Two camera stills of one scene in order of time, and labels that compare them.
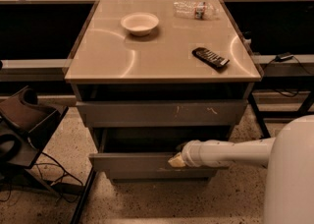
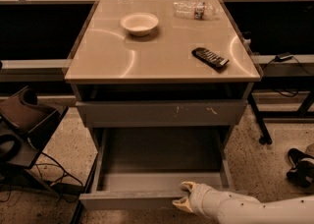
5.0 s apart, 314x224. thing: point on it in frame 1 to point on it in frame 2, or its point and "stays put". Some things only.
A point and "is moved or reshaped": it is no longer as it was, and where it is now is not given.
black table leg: (258, 117) stays put
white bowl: (139, 24) stays put
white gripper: (190, 153) to (202, 196)
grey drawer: (144, 153) is moved or reshaped
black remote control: (210, 57) stays put
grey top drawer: (165, 113) stays put
